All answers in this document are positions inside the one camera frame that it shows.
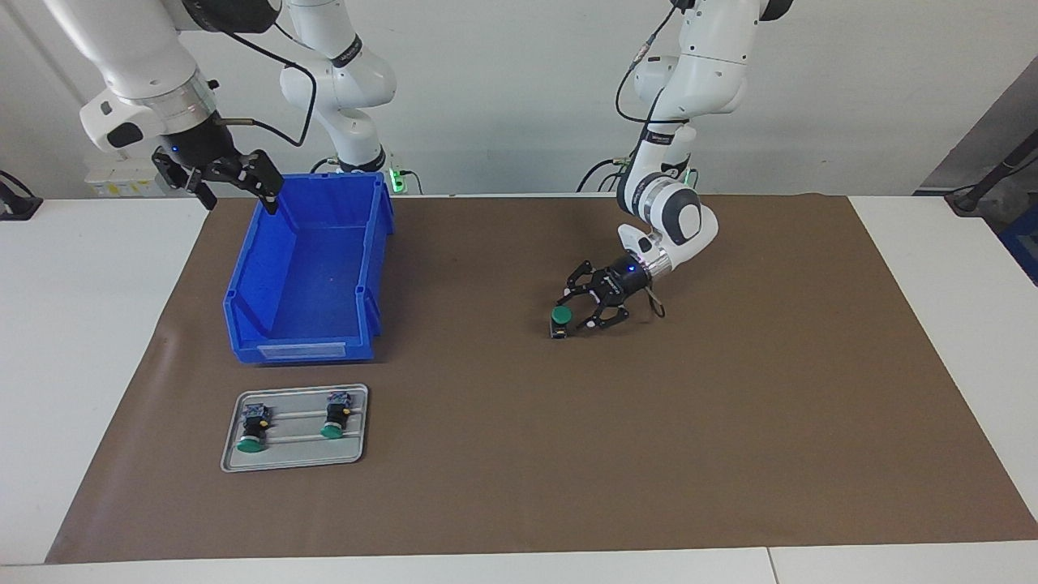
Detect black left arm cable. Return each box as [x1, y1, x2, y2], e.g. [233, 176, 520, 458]
[614, 6, 692, 319]

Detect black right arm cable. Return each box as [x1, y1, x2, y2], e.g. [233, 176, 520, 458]
[219, 24, 318, 149]

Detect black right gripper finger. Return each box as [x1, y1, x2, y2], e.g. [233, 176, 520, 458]
[239, 150, 285, 216]
[185, 172, 219, 212]

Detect white wall socket box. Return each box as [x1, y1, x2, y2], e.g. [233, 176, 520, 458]
[84, 157, 167, 198]

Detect black stand pole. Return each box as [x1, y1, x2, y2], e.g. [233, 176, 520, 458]
[945, 130, 1038, 216]

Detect grey metal tray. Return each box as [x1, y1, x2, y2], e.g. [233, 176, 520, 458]
[220, 384, 369, 473]

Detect blue plastic storage bin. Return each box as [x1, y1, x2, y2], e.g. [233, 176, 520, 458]
[223, 172, 396, 364]

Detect brown table mat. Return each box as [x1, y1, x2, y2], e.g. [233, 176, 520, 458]
[45, 193, 1038, 565]

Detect black table clamp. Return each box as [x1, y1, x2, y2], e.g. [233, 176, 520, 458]
[0, 170, 43, 221]

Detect black base cable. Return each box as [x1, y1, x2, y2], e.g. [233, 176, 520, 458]
[577, 154, 637, 194]

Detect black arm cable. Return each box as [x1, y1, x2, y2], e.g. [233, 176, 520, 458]
[219, 24, 318, 149]
[614, 6, 692, 319]

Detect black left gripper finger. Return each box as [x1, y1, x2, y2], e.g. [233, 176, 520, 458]
[577, 296, 630, 333]
[565, 261, 608, 306]

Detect blue crate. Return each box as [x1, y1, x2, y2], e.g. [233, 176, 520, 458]
[999, 203, 1038, 286]

